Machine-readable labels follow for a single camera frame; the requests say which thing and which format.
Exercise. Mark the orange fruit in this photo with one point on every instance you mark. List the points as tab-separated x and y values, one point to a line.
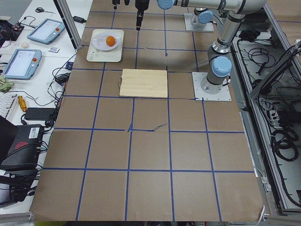
110	41

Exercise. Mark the white round plate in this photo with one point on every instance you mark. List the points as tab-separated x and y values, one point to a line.
98	40

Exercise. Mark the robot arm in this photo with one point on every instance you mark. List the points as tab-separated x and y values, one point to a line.
237	10
200	15

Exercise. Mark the white bear tray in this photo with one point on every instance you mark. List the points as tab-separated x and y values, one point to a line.
95	55

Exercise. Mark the black power brick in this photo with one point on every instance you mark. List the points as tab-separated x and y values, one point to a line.
79	19

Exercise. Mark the bamboo cutting board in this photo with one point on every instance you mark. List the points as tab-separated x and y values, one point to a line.
143	83

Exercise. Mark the upper blue teach pendant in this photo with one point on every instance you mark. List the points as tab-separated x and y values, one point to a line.
47	31

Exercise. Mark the blue teach pendant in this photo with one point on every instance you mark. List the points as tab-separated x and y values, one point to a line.
23	64
47	31

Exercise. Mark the black scissors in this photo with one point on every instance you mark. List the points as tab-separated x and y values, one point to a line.
41	10

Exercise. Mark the small printed card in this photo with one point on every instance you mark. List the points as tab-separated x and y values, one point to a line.
53	49

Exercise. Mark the lower blue teach pendant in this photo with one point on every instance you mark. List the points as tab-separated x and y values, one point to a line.
23	64

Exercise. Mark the black power adapter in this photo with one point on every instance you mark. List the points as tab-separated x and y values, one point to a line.
38	114

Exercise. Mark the gold metal cylinder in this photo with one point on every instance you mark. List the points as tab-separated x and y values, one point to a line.
22	103

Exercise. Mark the white keyboard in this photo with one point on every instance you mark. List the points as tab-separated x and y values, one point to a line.
7	105

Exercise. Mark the black electronics box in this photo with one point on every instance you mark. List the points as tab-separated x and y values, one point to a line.
24	151

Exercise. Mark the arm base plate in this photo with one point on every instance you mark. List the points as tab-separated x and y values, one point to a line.
196	26
205	91

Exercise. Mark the aluminium frame post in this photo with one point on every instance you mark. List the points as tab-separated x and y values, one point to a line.
65	14

